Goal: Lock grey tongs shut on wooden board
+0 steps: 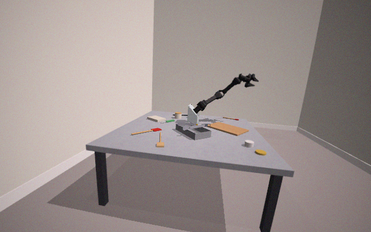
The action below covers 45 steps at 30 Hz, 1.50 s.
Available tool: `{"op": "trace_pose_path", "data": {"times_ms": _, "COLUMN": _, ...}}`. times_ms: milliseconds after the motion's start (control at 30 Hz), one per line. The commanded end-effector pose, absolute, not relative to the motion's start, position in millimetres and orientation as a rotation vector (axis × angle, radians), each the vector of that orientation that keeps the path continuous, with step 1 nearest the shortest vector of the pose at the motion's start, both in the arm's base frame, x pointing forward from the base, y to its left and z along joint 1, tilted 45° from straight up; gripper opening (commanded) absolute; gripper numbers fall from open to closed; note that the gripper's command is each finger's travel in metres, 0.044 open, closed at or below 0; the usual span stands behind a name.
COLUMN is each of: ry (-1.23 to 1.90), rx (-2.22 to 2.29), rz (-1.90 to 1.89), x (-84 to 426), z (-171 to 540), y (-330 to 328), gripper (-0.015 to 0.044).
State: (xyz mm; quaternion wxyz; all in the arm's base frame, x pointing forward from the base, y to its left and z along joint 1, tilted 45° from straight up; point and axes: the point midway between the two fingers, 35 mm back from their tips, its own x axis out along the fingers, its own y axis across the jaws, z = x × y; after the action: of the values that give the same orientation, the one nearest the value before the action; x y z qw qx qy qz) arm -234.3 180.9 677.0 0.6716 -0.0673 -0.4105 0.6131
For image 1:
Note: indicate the white short cylinder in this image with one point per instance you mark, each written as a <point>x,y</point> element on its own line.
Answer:
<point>249,144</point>

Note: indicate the light brown wooden board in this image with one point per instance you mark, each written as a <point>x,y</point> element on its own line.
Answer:
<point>228,128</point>

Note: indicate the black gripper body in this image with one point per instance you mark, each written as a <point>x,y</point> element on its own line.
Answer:
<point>247,80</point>

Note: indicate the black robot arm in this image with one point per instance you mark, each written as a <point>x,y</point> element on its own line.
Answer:
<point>202,104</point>

